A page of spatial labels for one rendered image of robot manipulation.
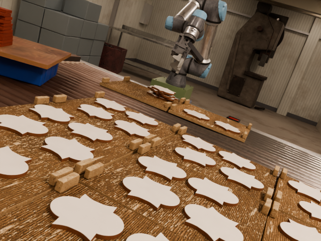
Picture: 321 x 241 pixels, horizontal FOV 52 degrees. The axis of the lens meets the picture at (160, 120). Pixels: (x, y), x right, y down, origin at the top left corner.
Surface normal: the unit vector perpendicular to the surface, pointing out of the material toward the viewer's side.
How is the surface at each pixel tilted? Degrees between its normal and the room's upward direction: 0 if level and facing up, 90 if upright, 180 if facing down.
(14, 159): 0
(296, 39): 90
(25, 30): 90
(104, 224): 0
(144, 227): 0
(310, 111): 90
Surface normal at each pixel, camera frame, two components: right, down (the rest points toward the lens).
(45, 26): -0.27, 0.18
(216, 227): 0.30, -0.92
